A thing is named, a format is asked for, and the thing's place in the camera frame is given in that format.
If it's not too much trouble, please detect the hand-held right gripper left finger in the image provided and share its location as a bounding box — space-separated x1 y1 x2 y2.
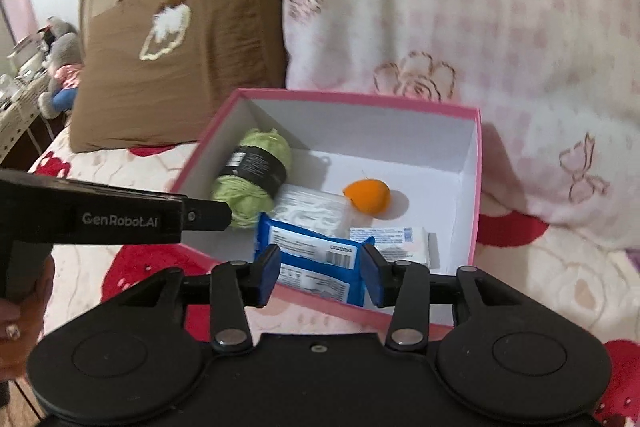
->
102 244 282 354

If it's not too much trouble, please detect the cluttered bedside table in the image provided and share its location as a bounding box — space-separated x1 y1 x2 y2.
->
0 37 66 172

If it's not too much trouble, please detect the grey plush toy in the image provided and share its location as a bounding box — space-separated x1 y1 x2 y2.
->
37 17 83 118

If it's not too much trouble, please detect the bear print bed sheet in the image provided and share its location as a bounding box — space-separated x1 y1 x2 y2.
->
27 127 640 427

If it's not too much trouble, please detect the white tissue packet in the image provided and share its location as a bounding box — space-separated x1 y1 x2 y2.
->
348 227 432 269

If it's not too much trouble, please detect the person's left hand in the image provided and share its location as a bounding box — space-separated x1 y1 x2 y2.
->
0 252 55 380

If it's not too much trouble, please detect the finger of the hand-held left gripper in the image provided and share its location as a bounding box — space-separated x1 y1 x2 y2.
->
182 197 235 233

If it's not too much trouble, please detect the orange makeup sponge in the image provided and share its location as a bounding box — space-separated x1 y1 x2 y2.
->
343 178 393 214

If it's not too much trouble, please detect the brown pillow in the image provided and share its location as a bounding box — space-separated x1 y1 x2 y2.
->
67 0 287 154

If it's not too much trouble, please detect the clear plastic packet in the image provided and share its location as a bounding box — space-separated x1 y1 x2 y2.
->
272 184 351 240

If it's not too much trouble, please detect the green yarn ball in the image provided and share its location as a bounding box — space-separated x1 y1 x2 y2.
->
210 128 293 230

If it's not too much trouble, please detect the pink floral pillow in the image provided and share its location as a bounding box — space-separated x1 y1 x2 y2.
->
247 0 640 253

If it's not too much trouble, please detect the blue snack packet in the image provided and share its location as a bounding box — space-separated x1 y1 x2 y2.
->
252 213 376 306

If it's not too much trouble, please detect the pink cardboard box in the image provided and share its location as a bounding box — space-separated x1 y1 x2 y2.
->
170 88 483 343

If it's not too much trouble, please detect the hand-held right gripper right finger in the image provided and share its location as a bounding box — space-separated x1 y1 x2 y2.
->
361 243 516 354

